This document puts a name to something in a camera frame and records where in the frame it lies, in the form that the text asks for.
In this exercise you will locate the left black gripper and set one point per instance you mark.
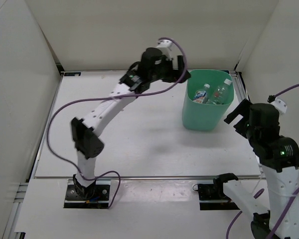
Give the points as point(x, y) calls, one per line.
point(174, 75)

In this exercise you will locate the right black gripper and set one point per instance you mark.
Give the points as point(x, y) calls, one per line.
point(238, 110)

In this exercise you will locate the clear crushed plastic bottle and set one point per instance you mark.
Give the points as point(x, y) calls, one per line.
point(220, 94)

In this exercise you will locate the blue-label clear bottle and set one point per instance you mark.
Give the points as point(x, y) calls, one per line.
point(202, 95)

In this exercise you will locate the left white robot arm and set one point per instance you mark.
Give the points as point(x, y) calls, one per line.
point(86, 131)

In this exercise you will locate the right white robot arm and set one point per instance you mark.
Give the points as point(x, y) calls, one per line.
point(279, 158)

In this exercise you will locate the green plastic bin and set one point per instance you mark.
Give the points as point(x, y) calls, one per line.
point(204, 117)

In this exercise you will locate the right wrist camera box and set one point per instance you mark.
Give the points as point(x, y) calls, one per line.
point(264, 116)

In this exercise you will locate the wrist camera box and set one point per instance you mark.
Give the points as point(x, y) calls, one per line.
point(264, 116)
point(149, 58)

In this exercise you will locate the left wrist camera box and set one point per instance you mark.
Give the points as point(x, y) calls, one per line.
point(149, 58)

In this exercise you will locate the aluminium frame rail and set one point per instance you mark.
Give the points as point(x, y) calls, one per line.
point(242, 94)

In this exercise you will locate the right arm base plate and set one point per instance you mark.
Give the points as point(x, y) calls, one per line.
point(210, 199)

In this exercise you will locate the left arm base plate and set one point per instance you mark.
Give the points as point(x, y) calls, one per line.
point(97, 198)

